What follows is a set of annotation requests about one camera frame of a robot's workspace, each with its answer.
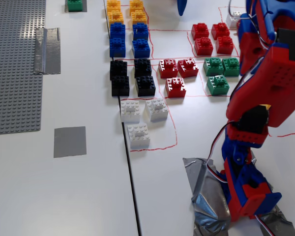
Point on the grey duct tape strip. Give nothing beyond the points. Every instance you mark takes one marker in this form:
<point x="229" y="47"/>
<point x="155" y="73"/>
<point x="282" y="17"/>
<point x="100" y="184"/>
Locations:
<point x="48" y="51"/>

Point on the black lego block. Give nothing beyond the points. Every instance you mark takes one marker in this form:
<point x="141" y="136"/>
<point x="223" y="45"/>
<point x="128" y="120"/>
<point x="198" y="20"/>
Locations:
<point x="118" y="70"/>
<point x="142" y="68"/>
<point x="120" y="86"/>
<point x="145" y="86"/>

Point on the green lego block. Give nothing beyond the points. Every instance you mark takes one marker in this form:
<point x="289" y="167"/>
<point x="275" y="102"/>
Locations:
<point x="217" y="85"/>
<point x="75" y="5"/>
<point x="231" y="67"/>
<point x="213" y="67"/>

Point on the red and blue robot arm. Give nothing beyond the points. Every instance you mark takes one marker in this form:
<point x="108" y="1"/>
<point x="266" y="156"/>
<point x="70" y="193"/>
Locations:
<point x="280" y="81"/>

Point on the crumpled silver duct tape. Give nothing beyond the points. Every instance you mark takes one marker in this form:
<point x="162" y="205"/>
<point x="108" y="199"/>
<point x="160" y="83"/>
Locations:
<point x="209" y="204"/>

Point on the yellow lego block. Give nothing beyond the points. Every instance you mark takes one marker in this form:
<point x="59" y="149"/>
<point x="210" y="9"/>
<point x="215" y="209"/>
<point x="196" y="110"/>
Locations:
<point x="139" y="17"/>
<point x="113" y="6"/>
<point x="115" y="19"/>
<point x="136" y="5"/>

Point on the grey lego baseplate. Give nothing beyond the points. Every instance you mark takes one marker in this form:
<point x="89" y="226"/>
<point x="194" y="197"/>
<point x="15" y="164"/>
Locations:
<point x="14" y="73"/>

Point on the blue lego block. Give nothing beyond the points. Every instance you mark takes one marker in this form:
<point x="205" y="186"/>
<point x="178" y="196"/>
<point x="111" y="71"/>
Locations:
<point x="117" y="30"/>
<point x="117" y="48"/>
<point x="140" y="31"/>
<point x="140" y="49"/>

